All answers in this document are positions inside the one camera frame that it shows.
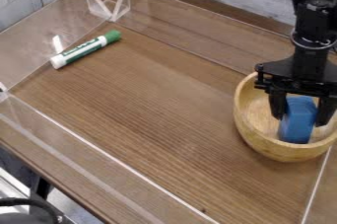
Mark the green white marker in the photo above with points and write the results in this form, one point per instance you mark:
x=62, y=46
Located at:
x=67, y=56

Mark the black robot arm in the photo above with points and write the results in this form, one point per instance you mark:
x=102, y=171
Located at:
x=314, y=32

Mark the brown wooden bowl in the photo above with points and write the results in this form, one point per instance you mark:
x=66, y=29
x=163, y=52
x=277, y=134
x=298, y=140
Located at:
x=258, y=127

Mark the blue block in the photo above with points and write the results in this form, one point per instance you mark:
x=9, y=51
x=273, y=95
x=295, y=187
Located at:
x=297, y=121

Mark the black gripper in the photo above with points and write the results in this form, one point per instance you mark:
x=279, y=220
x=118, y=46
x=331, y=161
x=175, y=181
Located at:
x=286, y=77

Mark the clear acrylic tray wall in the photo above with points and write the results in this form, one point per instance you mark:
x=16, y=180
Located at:
x=129, y=127

